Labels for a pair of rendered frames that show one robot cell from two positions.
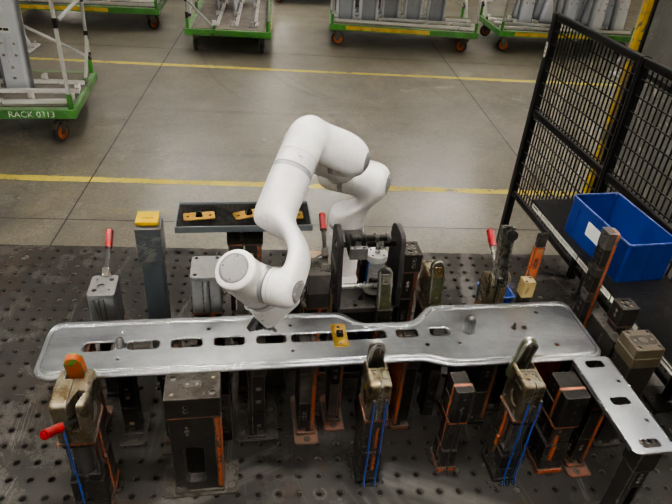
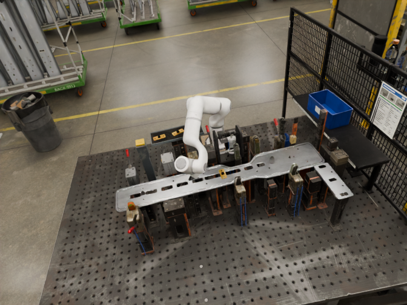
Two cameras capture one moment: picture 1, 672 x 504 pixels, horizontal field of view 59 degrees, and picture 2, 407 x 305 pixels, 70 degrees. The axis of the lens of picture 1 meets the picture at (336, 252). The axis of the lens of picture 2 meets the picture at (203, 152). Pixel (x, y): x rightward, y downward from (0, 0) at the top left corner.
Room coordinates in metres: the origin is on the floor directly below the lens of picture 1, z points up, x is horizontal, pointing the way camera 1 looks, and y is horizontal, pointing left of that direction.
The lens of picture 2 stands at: (-0.19, 0.00, 2.39)
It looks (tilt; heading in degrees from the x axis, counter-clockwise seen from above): 42 degrees down; 3
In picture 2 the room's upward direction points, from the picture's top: 9 degrees counter-clockwise
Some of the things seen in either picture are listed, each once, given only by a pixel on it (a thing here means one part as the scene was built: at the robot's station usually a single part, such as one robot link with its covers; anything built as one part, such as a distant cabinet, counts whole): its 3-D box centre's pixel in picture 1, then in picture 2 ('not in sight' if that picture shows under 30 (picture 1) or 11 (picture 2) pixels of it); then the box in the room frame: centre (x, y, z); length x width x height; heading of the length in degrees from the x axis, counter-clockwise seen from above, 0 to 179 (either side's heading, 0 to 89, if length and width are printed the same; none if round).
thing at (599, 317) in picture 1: (591, 367); (323, 165); (1.26, -0.75, 0.85); 0.12 x 0.03 x 0.30; 10
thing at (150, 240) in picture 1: (156, 287); (148, 166); (1.38, 0.52, 0.92); 0.08 x 0.08 x 0.44; 10
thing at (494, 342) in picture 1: (331, 339); (220, 175); (1.13, -0.01, 1.00); 1.38 x 0.22 x 0.02; 100
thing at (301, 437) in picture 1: (305, 382); (213, 192); (1.12, 0.05, 0.84); 0.17 x 0.06 x 0.29; 10
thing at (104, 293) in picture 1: (112, 337); (137, 189); (1.19, 0.59, 0.88); 0.11 x 0.10 x 0.36; 10
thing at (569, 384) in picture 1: (554, 423); (310, 190); (1.05, -0.59, 0.84); 0.11 x 0.10 x 0.28; 10
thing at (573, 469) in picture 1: (586, 423); (323, 188); (1.05, -0.67, 0.84); 0.11 x 0.06 x 0.29; 10
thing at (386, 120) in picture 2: not in sight; (388, 110); (1.22, -1.05, 1.30); 0.23 x 0.02 x 0.31; 10
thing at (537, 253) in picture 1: (521, 304); (292, 145); (1.39, -0.55, 0.95); 0.03 x 0.01 x 0.50; 100
